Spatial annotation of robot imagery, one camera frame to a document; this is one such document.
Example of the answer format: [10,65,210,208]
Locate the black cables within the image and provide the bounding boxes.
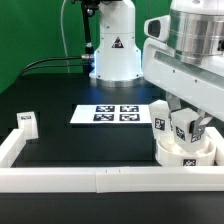
[19,54,96,78]

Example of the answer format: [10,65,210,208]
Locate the white U-shaped fence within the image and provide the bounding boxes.
[0,129,224,193]

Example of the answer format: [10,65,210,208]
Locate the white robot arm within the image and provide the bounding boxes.
[90,0,224,133]

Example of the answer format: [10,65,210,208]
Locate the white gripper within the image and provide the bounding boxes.
[142,38,224,136]

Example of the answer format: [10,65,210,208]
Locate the white marker sheet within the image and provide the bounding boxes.
[70,104,151,124]

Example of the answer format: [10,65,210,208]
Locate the white round stool seat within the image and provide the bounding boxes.
[155,137,216,167]

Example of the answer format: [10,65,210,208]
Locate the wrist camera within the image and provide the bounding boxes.
[144,15,170,42]

